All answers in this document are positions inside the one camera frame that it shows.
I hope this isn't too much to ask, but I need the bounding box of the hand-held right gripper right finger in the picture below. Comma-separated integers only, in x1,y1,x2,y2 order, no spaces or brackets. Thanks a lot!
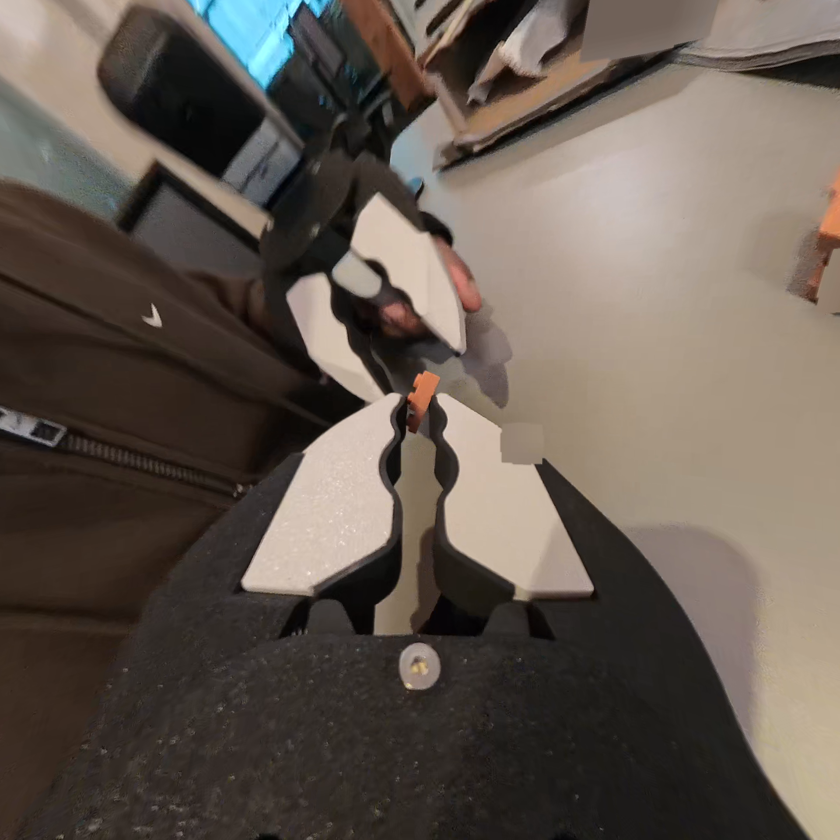
432,392,596,601

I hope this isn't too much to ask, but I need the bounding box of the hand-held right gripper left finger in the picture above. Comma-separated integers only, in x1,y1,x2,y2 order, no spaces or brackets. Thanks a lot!
240,392,404,597

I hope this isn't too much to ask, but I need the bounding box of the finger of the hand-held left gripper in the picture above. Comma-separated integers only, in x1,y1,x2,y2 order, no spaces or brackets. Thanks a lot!
350,192,468,357
285,271,388,403

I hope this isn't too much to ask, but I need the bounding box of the small brick assembly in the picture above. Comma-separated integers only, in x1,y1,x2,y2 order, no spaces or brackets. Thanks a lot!
406,370,442,434

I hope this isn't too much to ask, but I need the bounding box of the grey desk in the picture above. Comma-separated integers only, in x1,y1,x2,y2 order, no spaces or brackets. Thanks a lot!
387,39,840,840

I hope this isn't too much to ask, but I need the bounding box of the person's left hand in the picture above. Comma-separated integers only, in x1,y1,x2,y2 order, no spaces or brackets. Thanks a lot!
377,236,485,341

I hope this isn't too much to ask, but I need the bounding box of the printed cardboard box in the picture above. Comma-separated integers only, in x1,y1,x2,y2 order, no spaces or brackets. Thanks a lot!
420,0,683,168

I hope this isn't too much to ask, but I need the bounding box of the brown zip jacket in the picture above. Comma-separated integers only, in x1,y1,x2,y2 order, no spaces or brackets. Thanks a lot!
0,182,329,840

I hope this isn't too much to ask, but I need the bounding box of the white paper bag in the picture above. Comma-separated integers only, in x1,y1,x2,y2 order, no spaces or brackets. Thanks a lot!
467,0,588,106

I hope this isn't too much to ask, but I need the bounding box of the multicoloured brick model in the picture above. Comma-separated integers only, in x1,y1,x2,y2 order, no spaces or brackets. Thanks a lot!
787,174,840,304

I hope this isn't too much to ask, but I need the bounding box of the grey instruction booklet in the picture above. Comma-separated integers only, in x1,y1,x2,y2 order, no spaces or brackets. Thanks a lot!
676,13,840,73

